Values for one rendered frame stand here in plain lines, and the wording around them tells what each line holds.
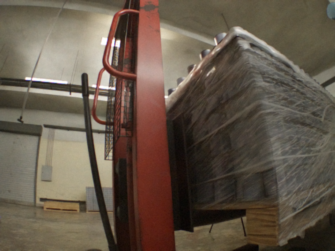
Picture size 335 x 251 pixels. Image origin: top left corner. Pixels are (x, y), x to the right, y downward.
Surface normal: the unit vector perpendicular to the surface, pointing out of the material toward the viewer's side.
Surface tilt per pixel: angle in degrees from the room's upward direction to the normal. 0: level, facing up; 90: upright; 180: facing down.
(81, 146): 90
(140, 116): 90
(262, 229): 88
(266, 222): 88
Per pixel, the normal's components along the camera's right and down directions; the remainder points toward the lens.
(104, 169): 0.42, -0.36
